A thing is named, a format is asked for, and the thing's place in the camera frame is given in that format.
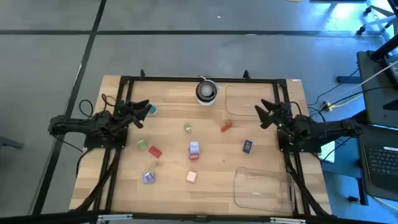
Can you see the black stand pole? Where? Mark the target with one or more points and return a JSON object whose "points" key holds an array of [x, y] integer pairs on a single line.
{"points": [[385, 48]]}

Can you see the silver frame bracket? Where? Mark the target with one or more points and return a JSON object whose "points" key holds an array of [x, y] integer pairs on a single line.
{"points": [[115, 217], [287, 220]]}

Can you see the black aluminium table frame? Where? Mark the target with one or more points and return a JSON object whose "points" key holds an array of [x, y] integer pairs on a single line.
{"points": [[174, 80]]}

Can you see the clear plastic bin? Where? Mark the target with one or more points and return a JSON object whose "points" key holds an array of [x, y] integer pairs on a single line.
{"points": [[248, 101], [264, 191]]}

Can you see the white chair base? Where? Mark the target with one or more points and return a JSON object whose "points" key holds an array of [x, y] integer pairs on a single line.
{"points": [[377, 20]]}

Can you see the black frame clamp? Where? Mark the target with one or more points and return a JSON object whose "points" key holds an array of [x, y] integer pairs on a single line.
{"points": [[246, 74], [142, 73]]}

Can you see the dark grey side table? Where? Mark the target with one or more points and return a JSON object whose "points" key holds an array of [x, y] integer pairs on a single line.
{"points": [[373, 99]]}

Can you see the blue wall charger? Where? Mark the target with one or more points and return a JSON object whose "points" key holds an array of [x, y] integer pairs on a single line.
{"points": [[247, 146]]}

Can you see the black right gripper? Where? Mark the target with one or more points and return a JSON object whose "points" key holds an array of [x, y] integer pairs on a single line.
{"points": [[283, 114]]}

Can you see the white paper sheet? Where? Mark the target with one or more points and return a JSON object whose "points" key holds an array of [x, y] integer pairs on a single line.
{"points": [[328, 152]]}

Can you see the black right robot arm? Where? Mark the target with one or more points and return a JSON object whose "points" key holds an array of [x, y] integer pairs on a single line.
{"points": [[326, 127]]}

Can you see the green white USB charger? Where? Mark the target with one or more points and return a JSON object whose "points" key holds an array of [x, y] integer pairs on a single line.
{"points": [[142, 144]]}

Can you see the lavender pronged wall charger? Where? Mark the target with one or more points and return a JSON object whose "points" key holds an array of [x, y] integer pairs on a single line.
{"points": [[194, 147]]}

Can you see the red wall charger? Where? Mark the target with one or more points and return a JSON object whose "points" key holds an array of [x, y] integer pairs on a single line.
{"points": [[155, 152], [226, 127]]}

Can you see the purple wall charger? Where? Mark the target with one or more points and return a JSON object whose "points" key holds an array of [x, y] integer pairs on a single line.
{"points": [[148, 177]]}

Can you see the grey floor foot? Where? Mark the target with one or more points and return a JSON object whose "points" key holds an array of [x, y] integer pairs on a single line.
{"points": [[11, 143]]}

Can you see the white spotlight lamp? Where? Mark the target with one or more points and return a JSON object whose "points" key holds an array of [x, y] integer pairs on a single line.
{"points": [[206, 93]]}

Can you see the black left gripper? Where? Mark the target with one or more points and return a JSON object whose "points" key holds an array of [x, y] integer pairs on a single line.
{"points": [[126, 112]]}

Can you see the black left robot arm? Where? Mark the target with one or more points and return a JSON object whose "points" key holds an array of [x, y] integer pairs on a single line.
{"points": [[81, 124]]}

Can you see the black open laptop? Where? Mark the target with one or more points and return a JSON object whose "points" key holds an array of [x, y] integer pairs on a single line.
{"points": [[381, 161]]}

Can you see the white plug charger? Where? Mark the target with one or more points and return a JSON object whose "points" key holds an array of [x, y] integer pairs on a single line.
{"points": [[191, 176]]}

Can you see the green pronged wall charger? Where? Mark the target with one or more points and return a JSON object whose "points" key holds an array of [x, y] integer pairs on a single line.
{"points": [[187, 127]]}

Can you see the yellow power plug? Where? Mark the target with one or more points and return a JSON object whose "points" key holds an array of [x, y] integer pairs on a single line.
{"points": [[328, 107]]}

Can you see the teal wall charger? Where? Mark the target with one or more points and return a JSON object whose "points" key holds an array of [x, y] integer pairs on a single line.
{"points": [[154, 110]]}

